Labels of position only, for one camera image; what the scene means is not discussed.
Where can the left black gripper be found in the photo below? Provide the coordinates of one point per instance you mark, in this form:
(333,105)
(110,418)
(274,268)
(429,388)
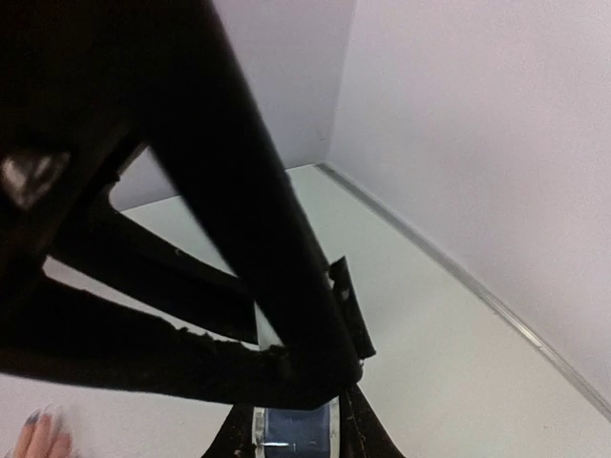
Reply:
(67,71)

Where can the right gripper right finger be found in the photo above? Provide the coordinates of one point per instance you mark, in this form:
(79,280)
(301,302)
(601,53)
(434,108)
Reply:
(362,435)

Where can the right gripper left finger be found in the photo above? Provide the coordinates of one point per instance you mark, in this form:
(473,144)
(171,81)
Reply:
(234,439)

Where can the blue nail polish bottle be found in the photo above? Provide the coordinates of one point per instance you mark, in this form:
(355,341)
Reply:
(286,433)

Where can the mannequin hand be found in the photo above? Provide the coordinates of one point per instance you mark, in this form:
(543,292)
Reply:
(43,435)

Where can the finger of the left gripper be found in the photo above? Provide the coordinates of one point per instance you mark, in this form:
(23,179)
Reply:
(192,104)
(110,305)

